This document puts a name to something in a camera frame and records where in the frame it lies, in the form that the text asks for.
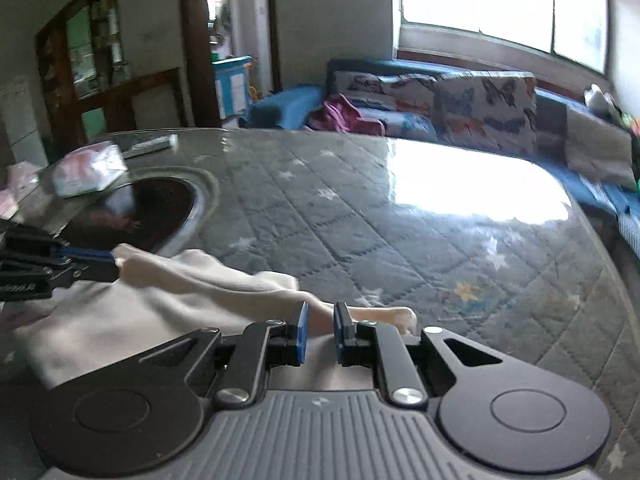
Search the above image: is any butterfly print cushion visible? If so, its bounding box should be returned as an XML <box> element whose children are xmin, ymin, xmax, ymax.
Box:
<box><xmin>434</xmin><ymin>71</ymin><xmax>539</xmax><ymax>159</ymax></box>
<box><xmin>331</xmin><ymin>70</ymin><xmax>440</xmax><ymax>112</ymax></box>

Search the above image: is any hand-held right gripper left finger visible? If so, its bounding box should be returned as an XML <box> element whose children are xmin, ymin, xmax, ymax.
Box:
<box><xmin>140</xmin><ymin>301</ymin><xmax>310</xmax><ymax>411</ymax></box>

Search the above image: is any grey remote control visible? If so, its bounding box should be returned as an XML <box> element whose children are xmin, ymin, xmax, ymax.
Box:
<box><xmin>122</xmin><ymin>134</ymin><xmax>179</xmax><ymax>159</ymax></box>

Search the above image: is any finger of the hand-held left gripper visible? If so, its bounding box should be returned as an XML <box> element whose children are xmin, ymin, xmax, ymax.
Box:
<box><xmin>42</xmin><ymin>261</ymin><xmax>122</xmax><ymax>287</ymax></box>
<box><xmin>4</xmin><ymin>232</ymin><xmax>116</xmax><ymax>264</ymax></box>

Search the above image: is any wooden cabinet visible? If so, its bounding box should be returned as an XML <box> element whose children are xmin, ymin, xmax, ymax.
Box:
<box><xmin>34</xmin><ymin>0</ymin><xmax>187</xmax><ymax>162</ymax></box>

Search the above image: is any blue and white box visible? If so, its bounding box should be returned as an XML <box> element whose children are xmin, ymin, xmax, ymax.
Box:
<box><xmin>211</xmin><ymin>55</ymin><xmax>253</xmax><ymax>117</ymax></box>

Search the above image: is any beige garment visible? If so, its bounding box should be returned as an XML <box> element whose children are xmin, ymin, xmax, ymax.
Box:
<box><xmin>14</xmin><ymin>242</ymin><xmax>419</xmax><ymax>392</ymax></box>

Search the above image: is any brown door frame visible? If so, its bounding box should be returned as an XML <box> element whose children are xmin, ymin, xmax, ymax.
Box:
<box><xmin>179</xmin><ymin>0</ymin><xmax>282</xmax><ymax>129</ymax></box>

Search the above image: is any pink plastic pack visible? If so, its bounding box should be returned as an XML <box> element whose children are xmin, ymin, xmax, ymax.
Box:
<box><xmin>0</xmin><ymin>161</ymin><xmax>47</xmax><ymax>217</ymax></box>

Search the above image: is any grey cushion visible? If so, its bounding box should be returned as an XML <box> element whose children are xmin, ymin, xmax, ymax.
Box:
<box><xmin>564</xmin><ymin>106</ymin><xmax>637</xmax><ymax>187</ymax></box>

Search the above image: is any white bundle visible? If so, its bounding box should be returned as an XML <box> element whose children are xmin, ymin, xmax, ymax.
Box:
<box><xmin>584</xmin><ymin>83</ymin><xmax>617</xmax><ymax>112</ymax></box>

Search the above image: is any pink and white tissue pack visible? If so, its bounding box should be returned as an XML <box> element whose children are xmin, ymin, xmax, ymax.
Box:
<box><xmin>49</xmin><ymin>142</ymin><xmax>127</xmax><ymax>198</ymax></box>

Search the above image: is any blue sofa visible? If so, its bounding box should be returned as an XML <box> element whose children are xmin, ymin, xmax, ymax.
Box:
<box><xmin>239</xmin><ymin>57</ymin><xmax>640</xmax><ymax>263</ymax></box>

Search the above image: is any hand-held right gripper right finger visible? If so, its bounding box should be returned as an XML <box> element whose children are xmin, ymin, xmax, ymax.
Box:
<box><xmin>333</xmin><ymin>301</ymin><xmax>504</xmax><ymax>408</ymax></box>

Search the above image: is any green plastic container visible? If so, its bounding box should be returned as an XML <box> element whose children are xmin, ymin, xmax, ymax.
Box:
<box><xmin>619</xmin><ymin>109</ymin><xmax>640</xmax><ymax>143</ymax></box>

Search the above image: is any magenta cloth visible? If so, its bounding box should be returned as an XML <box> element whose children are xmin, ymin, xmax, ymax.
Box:
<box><xmin>306</xmin><ymin>93</ymin><xmax>387</xmax><ymax>137</ymax></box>

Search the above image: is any grey quilted table cover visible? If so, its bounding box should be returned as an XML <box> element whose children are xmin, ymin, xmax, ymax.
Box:
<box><xmin>30</xmin><ymin>127</ymin><xmax>640</xmax><ymax>480</ymax></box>

